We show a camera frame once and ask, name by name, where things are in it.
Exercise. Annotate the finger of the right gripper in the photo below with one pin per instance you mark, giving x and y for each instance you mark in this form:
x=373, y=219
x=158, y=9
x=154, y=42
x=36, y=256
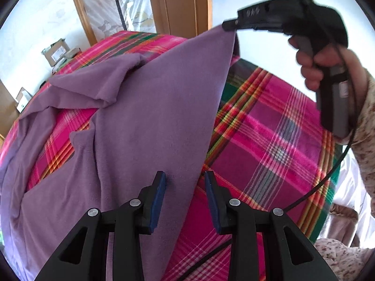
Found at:
x=230, y=25

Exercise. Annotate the wooden door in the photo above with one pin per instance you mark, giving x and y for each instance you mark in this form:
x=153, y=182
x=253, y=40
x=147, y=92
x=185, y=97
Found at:
x=183, y=18

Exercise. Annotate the floral sleeve forearm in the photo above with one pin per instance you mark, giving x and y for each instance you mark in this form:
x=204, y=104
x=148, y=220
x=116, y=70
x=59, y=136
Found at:
x=347, y=262

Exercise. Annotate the purple fleece garment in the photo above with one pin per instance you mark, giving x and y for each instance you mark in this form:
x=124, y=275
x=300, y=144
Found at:
x=149, y=116

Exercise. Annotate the pink plaid bed cover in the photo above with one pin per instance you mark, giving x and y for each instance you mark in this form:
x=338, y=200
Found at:
x=267, y=145

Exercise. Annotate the curtain with cartoon prints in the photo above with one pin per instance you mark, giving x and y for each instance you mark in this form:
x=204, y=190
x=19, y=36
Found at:
x=107, y=17

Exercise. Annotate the cardboard box with label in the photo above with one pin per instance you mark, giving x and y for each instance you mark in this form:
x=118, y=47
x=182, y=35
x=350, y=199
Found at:
x=55, y=52

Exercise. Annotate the person's right hand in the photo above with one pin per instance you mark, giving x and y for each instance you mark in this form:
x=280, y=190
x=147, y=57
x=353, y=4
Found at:
x=329, y=57

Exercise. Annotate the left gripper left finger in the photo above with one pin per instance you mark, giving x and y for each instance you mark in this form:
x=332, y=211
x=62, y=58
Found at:
x=82, y=255

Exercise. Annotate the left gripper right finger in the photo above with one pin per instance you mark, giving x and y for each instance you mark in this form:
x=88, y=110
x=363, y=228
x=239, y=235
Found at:
x=288, y=253

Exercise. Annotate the wooden wardrobe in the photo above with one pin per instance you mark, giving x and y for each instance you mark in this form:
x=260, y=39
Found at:
x=8, y=110

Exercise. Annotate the white small box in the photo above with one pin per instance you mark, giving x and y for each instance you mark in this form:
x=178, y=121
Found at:
x=22, y=99

